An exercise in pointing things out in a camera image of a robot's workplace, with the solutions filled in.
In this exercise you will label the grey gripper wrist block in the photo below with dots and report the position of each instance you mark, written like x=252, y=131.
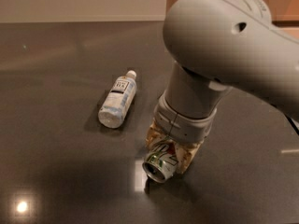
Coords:
x=183, y=123

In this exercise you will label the silver green 7up can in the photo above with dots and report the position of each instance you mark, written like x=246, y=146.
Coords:
x=161, y=162

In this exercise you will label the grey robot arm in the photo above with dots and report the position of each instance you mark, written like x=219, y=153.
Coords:
x=217, y=45

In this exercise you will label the white plastic water bottle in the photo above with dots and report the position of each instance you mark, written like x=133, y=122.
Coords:
x=114, y=109

